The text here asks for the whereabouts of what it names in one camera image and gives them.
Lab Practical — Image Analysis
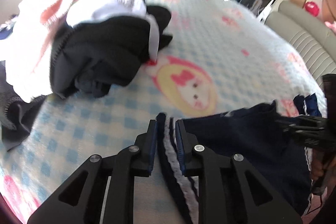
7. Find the navy sailor garment white trim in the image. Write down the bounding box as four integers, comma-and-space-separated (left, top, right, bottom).
157, 99, 329, 224

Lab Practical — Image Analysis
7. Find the black and white clothes pile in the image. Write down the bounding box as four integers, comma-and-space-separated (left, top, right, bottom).
1, 0, 172, 151

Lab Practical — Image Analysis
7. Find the beige padded headboard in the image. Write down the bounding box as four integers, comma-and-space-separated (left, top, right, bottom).
264, 0, 335, 88

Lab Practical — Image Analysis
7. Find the blue checkered cartoon blanket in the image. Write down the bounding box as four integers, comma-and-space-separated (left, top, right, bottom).
1, 0, 326, 223

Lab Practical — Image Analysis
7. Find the red plush toy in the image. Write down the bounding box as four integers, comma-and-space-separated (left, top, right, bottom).
304, 1, 320, 17

